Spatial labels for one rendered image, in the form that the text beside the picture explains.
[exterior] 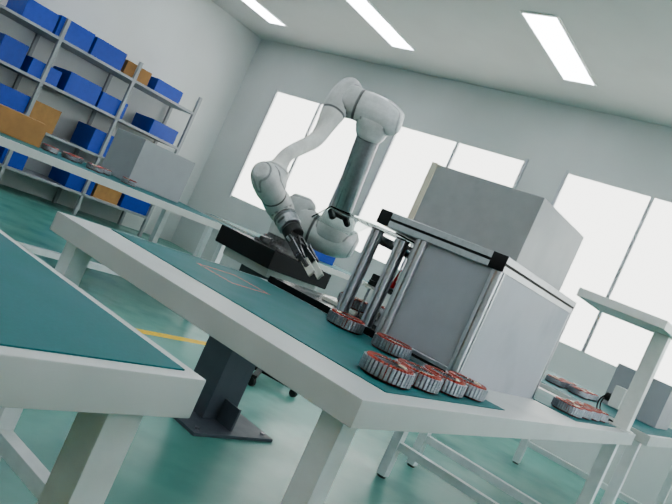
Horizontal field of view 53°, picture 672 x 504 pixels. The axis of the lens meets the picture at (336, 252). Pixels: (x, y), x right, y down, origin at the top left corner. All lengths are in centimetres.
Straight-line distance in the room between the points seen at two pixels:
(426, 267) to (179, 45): 799
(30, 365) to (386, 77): 830
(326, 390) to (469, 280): 85
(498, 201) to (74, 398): 153
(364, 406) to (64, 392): 54
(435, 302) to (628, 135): 558
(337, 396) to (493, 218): 104
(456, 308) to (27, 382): 139
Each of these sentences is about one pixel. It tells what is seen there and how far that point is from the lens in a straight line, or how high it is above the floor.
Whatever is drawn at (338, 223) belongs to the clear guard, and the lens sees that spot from 231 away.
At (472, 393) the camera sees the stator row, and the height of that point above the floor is 77.
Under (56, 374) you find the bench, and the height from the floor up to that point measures 73.
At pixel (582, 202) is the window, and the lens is 720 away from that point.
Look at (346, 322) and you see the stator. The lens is 187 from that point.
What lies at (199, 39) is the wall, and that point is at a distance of 987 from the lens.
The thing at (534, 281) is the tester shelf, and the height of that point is 110.
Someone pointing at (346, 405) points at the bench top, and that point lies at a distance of 111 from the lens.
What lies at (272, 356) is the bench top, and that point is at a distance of 121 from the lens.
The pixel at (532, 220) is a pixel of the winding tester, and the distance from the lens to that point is 198.
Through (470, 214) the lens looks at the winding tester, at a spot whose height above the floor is 120.
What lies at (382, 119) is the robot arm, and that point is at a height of 149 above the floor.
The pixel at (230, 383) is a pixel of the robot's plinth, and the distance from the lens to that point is 312.
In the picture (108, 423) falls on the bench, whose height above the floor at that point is 67.
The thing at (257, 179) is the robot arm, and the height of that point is 105.
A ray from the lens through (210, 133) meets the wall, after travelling 1024.
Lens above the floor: 95
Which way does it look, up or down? level
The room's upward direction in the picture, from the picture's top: 24 degrees clockwise
